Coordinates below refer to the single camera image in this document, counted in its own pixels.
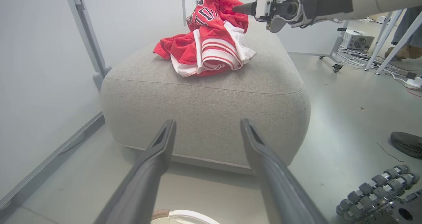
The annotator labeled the loose thin black wire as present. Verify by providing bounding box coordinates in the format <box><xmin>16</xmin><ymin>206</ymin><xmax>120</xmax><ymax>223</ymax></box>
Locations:
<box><xmin>377</xmin><ymin>142</ymin><xmax>404</xmax><ymax>162</ymax></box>

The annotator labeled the black mesh shoe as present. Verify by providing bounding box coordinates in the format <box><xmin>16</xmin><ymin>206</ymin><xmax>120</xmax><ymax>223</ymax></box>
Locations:
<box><xmin>390</xmin><ymin>132</ymin><xmax>422</xmax><ymax>159</ymax></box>

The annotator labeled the beige perforated laundry basket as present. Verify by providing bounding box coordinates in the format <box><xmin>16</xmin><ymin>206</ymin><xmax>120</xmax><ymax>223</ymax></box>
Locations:
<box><xmin>150</xmin><ymin>209</ymin><xmax>221</xmax><ymax>224</ymax></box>

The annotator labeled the black roller robot wheel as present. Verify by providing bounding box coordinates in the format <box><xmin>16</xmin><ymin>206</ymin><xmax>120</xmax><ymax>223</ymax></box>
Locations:
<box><xmin>336</xmin><ymin>165</ymin><xmax>420</xmax><ymax>223</ymax></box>

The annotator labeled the brown shoe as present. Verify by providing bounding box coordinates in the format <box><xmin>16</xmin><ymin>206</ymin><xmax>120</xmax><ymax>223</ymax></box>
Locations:
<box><xmin>384</xmin><ymin>45</ymin><xmax>422</xmax><ymax>60</ymax></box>

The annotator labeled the white power strip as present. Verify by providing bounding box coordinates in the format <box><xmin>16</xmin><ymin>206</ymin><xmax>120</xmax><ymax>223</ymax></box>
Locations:
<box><xmin>405</xmin><ymin>76</ymin><xmax>422</xmax><ymax>88</ymax></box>

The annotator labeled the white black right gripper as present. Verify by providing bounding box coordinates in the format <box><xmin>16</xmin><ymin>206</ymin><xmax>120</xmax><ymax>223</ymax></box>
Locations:
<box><xmin>232</xmin><ymin>0</ymin><xmax>287</xmax><ymax>33</ymax></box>

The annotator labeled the grey fabric ottoman seat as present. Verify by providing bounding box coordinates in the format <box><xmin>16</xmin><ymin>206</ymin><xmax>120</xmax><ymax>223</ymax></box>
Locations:
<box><xmin>101</xmin><ymin>24</ymin><xmax>311</xmax><ymax>176</ymax></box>

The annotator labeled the white floor cable bundle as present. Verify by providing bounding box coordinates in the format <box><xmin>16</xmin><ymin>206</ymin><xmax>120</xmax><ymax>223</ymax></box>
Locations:
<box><xmin>338</xmin><ymin>48</ymin><xmax>422</xmax><ymax>86</ymax></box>

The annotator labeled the red and white jersey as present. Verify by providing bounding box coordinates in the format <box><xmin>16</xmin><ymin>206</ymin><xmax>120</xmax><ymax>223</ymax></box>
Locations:
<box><xmin>153</xmin><ymin>0</ymin><xmax>257</xmax><ymax>77</ymax></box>

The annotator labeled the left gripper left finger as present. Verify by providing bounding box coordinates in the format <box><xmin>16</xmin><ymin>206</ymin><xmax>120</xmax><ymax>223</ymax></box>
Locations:
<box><xmin>94</xmin><ymin>119</ymin><xmax>177</xmax><ymax>224</ymax></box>

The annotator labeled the white slanted stand leg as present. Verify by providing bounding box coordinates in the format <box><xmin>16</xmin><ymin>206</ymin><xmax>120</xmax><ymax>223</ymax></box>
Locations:
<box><xmin>376</xmin><ymin>11</ymin><xmax>422</xmax><ymax>75</ymax></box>
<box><xmin>364</xmin><ymin>9</ymin><xmax>407</xmax><ymax>71</ymax></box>

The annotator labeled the white box device with fan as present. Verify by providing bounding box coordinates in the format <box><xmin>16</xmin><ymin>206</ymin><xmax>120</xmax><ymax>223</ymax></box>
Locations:
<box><xmin>341</xmin><ymin>29</ymin><xmax>376</xmax><ymax>51</ymax></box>

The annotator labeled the white cart with caster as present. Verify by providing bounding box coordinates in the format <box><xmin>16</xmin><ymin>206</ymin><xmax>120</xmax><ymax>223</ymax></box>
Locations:
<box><xmin>276</xmin><ymin>19</ymin><xmax>350</xmax><ymax>73</ymax></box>

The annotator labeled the thick grey metal frame post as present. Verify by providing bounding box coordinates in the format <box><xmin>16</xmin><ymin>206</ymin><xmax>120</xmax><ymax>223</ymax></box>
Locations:
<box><xmin>62</xmin><ymin>0</ymin><xmax>112</xmax><ymax>92</ymax></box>

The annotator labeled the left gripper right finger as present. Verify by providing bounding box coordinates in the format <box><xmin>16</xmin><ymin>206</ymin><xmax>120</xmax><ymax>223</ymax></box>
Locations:
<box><xmin>240</xmin><ymin>118</ymin><xmax>328</xmax><ymax>224</ymax></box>

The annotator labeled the person's blue jeans leg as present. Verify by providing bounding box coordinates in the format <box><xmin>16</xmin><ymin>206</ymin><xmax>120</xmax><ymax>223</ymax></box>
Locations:
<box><xmin>392</xmin><ymin>6</ymin><xmax>422</xmax><ymax>48</ymax></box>

